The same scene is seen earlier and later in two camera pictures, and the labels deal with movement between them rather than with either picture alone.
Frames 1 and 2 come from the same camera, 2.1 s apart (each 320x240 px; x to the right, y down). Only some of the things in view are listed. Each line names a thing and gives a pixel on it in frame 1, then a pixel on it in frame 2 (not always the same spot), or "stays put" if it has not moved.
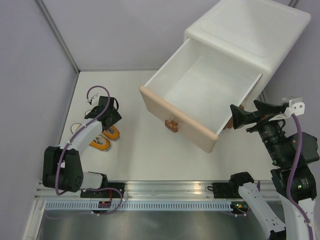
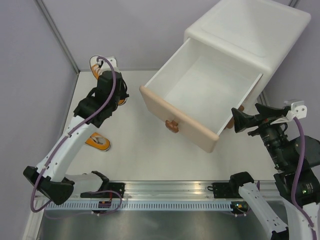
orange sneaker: (111, 133) to (96, 70)
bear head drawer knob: (171, 125) stays put
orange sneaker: (101, 143) stays put
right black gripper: (240, 116) stays put
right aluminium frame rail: (262, 97) stays put
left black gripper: (116, 117) to (124, 94)
